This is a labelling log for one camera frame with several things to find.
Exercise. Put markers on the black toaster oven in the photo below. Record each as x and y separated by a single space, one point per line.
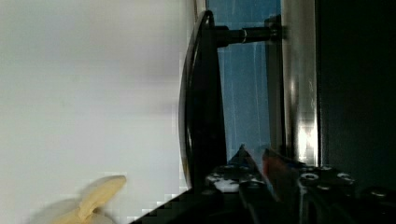
357 94

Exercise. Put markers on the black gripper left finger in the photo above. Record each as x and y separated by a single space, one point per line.
241 168

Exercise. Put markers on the yellow peeled banana toy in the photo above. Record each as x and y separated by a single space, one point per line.
85 212

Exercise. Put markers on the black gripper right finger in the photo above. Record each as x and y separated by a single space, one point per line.
282 173

